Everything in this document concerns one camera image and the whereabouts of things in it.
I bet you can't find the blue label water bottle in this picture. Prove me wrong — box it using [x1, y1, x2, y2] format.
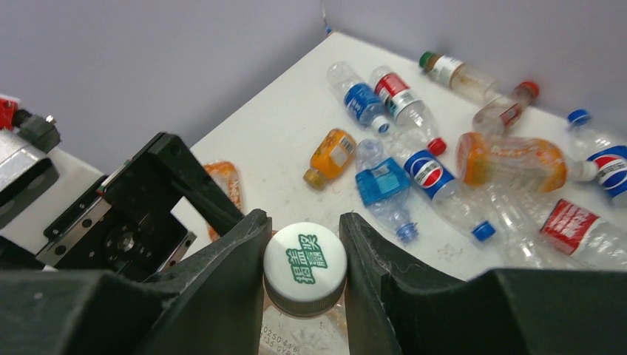
[326, 61, 391, 135]

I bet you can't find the red blue label bottle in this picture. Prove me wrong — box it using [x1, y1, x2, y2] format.
[369, 65, 447, 156]

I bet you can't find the green cap brown bottle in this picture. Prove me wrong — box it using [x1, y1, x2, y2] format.
[418, 51, 498, 104]

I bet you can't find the far pepsi bottle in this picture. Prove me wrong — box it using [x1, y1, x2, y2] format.
[567, 109, 626, 207]

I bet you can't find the orange bottle white cap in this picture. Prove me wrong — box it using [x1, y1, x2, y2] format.
[455, 132, 598, 193]

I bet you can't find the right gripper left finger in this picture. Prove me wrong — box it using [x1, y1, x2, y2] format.
[1, 209, 272, 354]

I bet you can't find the red cap small bottle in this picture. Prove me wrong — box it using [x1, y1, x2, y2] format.
[472, 81, 540, 135]

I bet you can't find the small orange bottle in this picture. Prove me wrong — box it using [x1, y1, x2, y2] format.
[303, 128, 357, 190]

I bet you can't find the red label clear bottle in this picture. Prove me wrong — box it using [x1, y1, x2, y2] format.
[539, 199, 626, 271]

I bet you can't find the crushed blue label bottle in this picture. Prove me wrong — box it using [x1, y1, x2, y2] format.
[355, 139, 418, 244]

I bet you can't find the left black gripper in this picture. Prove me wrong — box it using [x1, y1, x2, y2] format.
[36, 132, 244, 282]

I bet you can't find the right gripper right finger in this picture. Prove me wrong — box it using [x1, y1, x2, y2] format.
[339, 212, 626, 354]

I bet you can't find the central pepsi bottle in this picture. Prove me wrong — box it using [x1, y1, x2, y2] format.
[389, 133, 497, 243]

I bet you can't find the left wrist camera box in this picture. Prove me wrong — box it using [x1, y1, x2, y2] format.
[0, 95, 62, 229]

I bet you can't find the orange crushed bottle left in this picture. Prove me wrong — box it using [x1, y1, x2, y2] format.
[203, 160, 245, 242]

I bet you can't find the large orange crushed bottle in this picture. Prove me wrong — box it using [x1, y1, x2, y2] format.
[258, 222, 350, 354]

